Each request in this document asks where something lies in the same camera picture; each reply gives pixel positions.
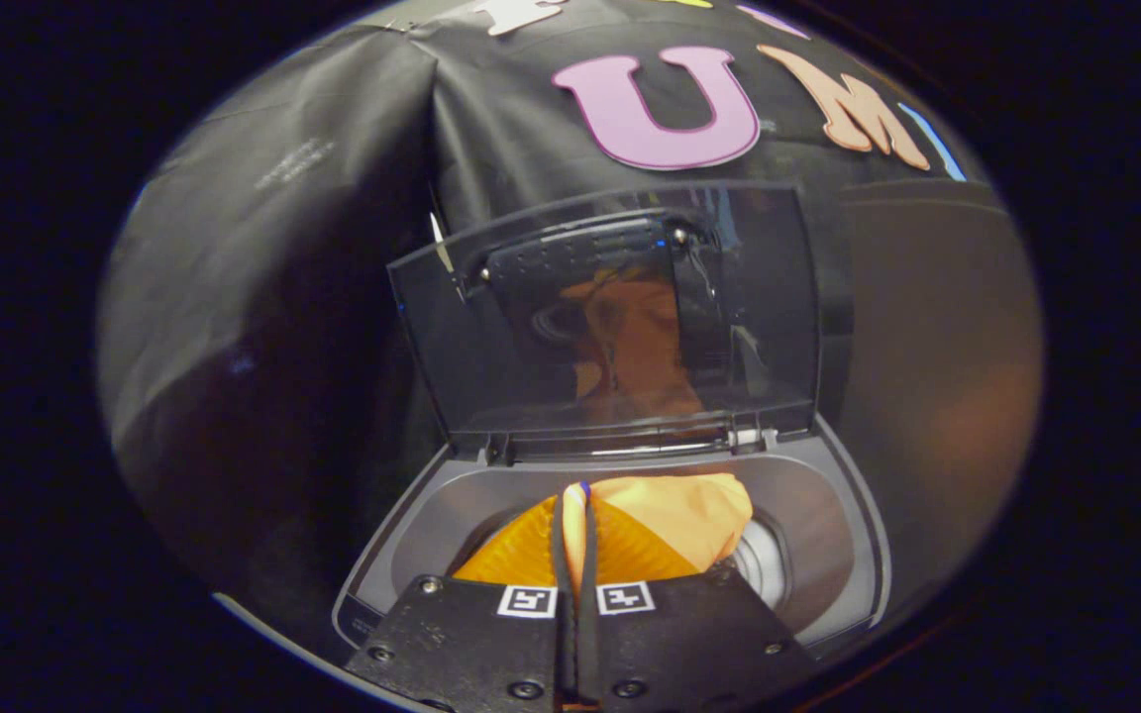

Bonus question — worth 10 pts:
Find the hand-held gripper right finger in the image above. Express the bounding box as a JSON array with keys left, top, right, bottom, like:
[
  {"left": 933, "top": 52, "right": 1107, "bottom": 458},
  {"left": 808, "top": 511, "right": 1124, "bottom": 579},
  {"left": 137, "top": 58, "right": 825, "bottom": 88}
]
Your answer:
[{"left": 576, "top": 483, "right": 819, "bottom": 713}]

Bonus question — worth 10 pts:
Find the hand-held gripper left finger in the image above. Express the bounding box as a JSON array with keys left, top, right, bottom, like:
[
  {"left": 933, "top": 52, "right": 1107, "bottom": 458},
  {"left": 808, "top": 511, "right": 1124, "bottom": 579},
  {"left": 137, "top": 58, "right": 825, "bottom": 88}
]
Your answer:
[{"left": 345, "top": 483, "right": 577, "bottom": 713}]

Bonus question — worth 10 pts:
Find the orange polo shirt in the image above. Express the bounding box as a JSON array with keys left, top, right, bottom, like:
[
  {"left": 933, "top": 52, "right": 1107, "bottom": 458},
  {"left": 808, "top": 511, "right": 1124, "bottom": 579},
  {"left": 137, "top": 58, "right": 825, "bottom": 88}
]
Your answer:
[{"left": 563, "top": 473, "right": 755, "bottom": 575}]

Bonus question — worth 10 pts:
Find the grey washing machine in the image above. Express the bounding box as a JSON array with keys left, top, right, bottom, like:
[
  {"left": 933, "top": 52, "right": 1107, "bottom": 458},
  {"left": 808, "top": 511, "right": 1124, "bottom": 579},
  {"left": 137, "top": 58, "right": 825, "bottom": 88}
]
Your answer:
[{"left": 333, "top": 414, "right": 893, "bottom": 684}]

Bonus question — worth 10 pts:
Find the backdrop support pole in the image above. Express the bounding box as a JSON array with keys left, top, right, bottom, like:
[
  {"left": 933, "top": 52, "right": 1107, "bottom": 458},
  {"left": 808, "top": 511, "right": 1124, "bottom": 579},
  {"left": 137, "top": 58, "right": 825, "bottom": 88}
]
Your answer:
[{"left": 429, "top": 183, "right": 467, "bottom": 303}]

